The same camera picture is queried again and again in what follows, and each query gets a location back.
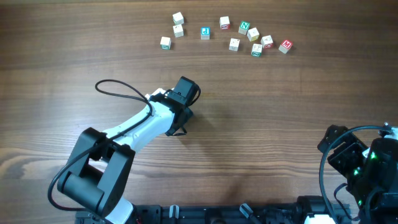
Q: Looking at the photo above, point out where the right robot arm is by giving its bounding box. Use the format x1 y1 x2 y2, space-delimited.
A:
318 123 397 223

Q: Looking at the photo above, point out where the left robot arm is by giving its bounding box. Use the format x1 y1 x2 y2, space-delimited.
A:
47 77 201 223

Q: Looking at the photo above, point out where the wooden block with drawing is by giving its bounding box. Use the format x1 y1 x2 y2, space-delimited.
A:
173 24 184 38

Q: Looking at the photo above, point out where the blue letter P block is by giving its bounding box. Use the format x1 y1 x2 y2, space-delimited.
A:
200 27 210 40

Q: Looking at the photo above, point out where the wooden block picture top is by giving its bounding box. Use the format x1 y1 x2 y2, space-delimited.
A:
229 38 240 52

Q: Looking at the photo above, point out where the plain wooden block top-left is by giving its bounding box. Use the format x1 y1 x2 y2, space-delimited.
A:
172 12 184 25

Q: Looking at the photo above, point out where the wooden block green Z side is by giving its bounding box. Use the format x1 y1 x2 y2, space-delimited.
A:
251 44 262 57

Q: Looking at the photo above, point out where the wooden block yellow side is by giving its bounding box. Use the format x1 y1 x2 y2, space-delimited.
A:
247 27 259 42

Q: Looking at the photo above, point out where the green letter N block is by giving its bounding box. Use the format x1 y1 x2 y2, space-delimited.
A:
238 21 250 35

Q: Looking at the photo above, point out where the wooden block red G side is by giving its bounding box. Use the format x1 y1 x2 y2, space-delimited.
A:
261 35 274 49

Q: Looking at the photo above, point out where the red letter M block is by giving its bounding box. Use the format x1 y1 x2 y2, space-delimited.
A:
279 39 293 54

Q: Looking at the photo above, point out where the right black camera cable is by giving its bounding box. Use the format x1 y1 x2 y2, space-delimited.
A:
318 124 386 223

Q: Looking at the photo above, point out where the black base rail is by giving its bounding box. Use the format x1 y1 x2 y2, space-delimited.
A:
75 195 355 224

